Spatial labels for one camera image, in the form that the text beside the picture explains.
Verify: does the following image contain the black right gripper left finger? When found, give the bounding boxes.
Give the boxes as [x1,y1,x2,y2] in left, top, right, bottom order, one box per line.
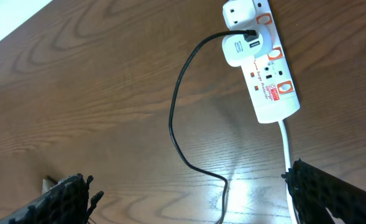
[0,174,104,224]

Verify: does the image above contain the Galaxy S25 Ultra smartphone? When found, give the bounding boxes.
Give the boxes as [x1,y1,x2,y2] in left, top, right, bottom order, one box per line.
[42,176,58,194]

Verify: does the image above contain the white plug adapter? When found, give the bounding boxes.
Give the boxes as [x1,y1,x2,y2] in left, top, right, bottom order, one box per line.
[222,0,256,30]

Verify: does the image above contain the white power strip cord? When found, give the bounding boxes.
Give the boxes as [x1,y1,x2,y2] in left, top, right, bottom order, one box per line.
[277,119,299,224]

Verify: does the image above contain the black charger cable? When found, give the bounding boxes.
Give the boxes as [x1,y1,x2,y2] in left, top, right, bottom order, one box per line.
[168,29,258,224]

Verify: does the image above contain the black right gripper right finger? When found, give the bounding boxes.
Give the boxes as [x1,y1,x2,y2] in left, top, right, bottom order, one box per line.
[281,159,366,224]

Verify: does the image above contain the white USB charger adapter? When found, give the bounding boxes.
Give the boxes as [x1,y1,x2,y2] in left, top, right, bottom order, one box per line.
[222,25,273,67]

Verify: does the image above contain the white power strip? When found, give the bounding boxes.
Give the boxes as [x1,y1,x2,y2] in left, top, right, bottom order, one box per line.
[241,1,300,127]

